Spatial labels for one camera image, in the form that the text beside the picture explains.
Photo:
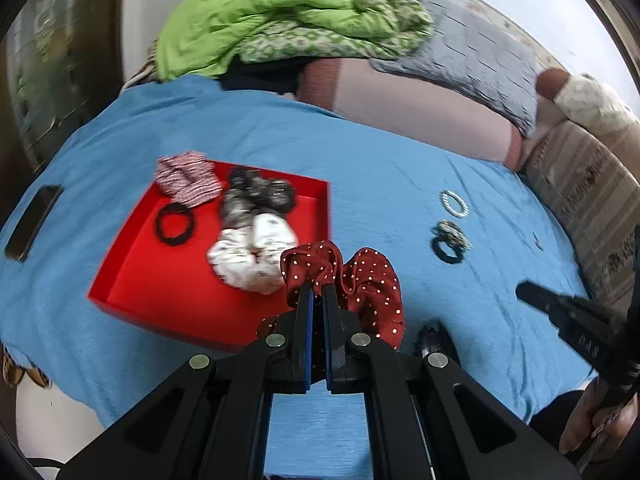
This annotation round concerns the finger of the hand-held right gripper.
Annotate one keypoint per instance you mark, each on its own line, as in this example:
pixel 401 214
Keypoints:
pixel 545 302

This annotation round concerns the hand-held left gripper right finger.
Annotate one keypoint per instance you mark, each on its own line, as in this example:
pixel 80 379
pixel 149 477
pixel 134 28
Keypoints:
pixel 327 355

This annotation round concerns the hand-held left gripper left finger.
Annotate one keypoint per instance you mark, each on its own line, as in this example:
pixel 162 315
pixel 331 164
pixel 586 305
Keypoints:
pixel 309 350

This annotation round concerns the red polka dot scrunchie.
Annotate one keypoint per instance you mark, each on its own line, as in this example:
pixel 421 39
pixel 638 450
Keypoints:
pixel 375 285

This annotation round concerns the white patterned scrunchie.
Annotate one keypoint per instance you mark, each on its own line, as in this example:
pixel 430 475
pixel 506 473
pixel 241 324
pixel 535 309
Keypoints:
pixel 270 232

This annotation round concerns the black sparkly scrunchie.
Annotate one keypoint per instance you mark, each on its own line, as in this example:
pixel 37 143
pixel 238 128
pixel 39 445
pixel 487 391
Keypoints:
pixel 280 194

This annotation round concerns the red tray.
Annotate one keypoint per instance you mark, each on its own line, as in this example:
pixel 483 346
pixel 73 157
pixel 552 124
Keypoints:
pixel 165 280

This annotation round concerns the grey fluffy scrunchie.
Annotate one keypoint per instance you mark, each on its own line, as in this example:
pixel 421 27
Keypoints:
pixel 235 207

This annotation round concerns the dark grey scrunchie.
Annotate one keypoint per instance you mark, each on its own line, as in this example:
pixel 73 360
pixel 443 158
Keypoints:
pixel 245 177

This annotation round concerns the red white striped scrunchie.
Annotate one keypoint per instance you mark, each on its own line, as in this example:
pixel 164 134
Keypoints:
pixel 190 180

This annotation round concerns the person's right hand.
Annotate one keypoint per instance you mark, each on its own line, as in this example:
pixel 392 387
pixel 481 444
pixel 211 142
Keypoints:
pixel 585 425

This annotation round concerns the beige striped cushion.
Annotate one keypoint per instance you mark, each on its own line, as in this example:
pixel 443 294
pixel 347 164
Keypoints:
pixel 585 180

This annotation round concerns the blue blanket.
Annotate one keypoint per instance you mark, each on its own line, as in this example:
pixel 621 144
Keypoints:
pixel 400 185

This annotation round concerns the white patterned pillow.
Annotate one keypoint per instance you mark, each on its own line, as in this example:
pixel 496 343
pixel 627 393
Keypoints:
pixel 590 100

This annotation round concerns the pink cushion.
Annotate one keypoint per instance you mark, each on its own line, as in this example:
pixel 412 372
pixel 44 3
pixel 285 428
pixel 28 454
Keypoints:
pixel 415 105

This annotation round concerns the grey pillow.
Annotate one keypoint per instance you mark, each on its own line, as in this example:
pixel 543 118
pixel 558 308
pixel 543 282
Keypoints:
pixel 480 60

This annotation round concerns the leopard print cloth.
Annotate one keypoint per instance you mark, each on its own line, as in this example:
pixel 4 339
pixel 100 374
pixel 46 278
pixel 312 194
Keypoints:
pixel 20 372

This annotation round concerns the black smartphone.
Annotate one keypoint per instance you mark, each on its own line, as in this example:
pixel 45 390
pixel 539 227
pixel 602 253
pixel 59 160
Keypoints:
pixel 32 222

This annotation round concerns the green floral blanket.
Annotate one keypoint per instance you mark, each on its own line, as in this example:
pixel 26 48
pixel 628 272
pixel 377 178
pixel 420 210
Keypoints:
pixel 320 40

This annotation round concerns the green quilt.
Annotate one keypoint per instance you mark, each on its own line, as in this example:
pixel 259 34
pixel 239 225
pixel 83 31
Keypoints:
pixel 240 15

